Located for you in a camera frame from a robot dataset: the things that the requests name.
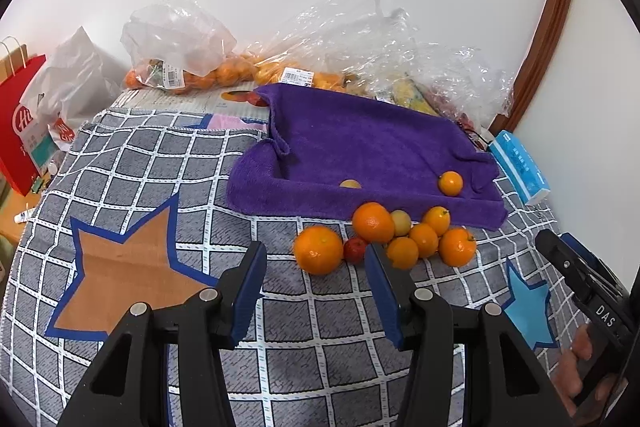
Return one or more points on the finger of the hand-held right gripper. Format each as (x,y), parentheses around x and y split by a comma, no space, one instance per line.
(555,252)
(585,252)

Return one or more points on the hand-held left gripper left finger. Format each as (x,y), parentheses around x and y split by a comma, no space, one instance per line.
(250,302)

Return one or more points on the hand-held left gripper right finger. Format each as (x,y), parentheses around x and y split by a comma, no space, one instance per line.
(387,307)

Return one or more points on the small orange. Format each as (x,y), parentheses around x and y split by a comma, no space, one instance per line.
(424,239)
(436,219)
(450,183)
(402,252)

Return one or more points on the small red plum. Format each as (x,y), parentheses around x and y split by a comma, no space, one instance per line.
(354,250)

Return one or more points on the large orange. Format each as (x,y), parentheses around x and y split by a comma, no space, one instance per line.
(318,249)

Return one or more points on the small yellow plum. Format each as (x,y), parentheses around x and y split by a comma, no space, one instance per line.
(350,184)
(401,222)

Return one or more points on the medium orange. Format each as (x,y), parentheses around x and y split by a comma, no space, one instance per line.
(373,222)

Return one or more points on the orange with green stem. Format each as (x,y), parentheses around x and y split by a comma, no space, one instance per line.
(457,247)

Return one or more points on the person's right hand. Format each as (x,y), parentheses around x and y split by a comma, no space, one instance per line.
(570,377)

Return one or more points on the blue tissue pack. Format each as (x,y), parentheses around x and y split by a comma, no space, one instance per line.
(520,167)

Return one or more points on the purple towel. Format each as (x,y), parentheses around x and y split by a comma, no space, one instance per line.
(360,142)

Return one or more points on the grey checked star blanket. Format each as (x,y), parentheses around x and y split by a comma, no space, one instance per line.
(150,167)

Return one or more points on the large crinkled clear bag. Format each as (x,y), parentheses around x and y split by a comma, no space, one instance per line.
(450,67)

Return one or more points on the yellow corn pack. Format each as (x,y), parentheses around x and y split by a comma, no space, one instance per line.
(410,92)

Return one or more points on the small white tube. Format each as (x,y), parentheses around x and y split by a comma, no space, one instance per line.
(24,217)

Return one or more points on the clear bag of mandarins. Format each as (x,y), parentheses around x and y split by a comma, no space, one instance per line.
(170,32)
(320,37)

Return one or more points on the red paper bag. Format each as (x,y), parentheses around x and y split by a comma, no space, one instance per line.
(20,147)

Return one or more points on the white plastic bag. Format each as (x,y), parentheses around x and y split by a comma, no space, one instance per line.
(75,72)

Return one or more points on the brown wooden frame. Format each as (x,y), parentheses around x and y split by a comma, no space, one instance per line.
(555,17)

